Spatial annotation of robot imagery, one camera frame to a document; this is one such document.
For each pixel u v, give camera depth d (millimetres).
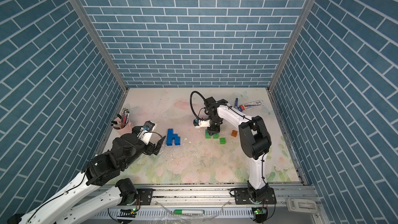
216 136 918
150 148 612
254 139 518
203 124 826
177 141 912
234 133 961
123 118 869
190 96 862
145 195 740
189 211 694
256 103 1116
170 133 943
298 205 694
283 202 723
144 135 569
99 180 458
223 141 915
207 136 929
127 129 886
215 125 824
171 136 917
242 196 736
